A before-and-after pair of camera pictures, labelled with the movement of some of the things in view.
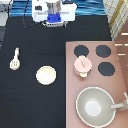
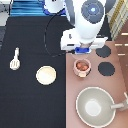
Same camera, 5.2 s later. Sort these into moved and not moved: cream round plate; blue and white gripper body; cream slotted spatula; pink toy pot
Moved: blue and white gripper body
Not moved: pink toy pot; cream slotted spatula; cream round plate
